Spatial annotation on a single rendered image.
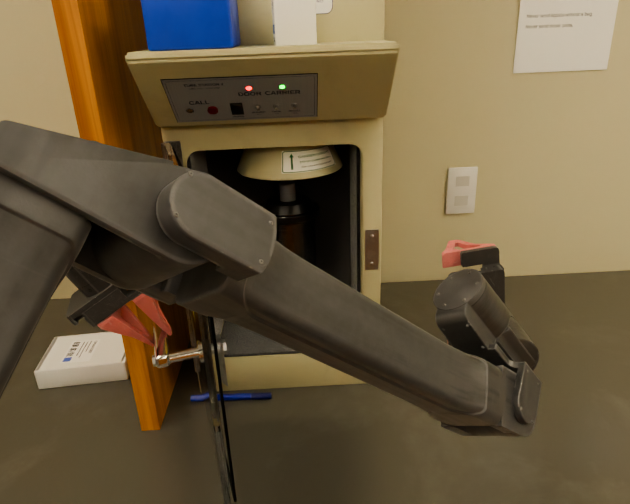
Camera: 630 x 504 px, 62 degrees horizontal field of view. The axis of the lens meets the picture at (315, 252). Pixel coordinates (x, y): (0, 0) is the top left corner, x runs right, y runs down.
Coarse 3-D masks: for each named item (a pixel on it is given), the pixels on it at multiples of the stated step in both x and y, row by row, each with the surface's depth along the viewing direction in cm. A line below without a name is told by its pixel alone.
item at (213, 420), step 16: (176, 160) 62; (192, 320) 73; (208, 336) 53; (208, 352) 54; (208, 368) 54; (208, 384) 55; (208, 400) 60; (208, 416) 70; (224, 464) 60; (224, 480) 61; (224, 496) 61
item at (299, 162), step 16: (240, 160) 86; (256, 160) 81; (272, 160) 80; (288, 160) 80; (304, 160) 80; (320, 160) 81; (336, 160) 85; (256, 176) 81; (272, 176) 80; (288, 176) 80; (304, 176) 80; (320, 176) 81
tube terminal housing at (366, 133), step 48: (240, 0) 69; (336, 0) 69; (384, 0) 70; (192, 144) 76; (240, 144) 76; (288, 144) 76; (336, 144) 77; (240, 384) 93; (288, 384) 93; (336, 384) 94
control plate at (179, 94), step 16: (176, 80) 64; (192, 80) 64; (208, 80) 64; (224, 80) 64; (240, 80) 64; (256, 80) 64; (272, 80) 65; (288, 80) 65; (304, 80) 65; (176, 96) 66; (192, 96) 67; (208, 96) 67; (224, 96) 67; (240, 96) 67; (256, 96) 67; (272, 96) 67; (288, 96) 68; (304, 96) 68; (176, 112) 69; (224, 112) 70; (256, 112) 70; (272, 112) 70; (288, 112) 71; (304, 112) 71
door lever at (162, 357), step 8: (160, 328) 62; (160, 336) 60; (160, 344) 59; (168, 344) 60; (160, 352) 57; (168, 352) 58; (176, 352) 58; (184, 352) 58; (192, 352) 58; (200, 352) 57; (152, 360) 57; (160, 360) 57; (168, 360) 57; (176, 360) 57; (200, 360) 58
